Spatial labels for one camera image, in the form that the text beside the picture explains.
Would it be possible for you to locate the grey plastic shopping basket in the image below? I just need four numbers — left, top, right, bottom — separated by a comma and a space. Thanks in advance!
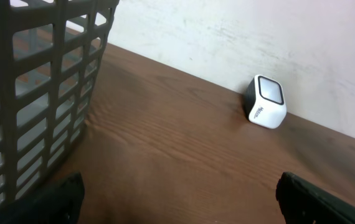
0, 0, 118, 208

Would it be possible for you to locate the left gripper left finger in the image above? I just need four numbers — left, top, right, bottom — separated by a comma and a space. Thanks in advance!
0, 172, 85, 224

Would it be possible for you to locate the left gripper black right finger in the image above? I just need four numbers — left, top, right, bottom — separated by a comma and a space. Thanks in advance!
275, 172, 355, 224

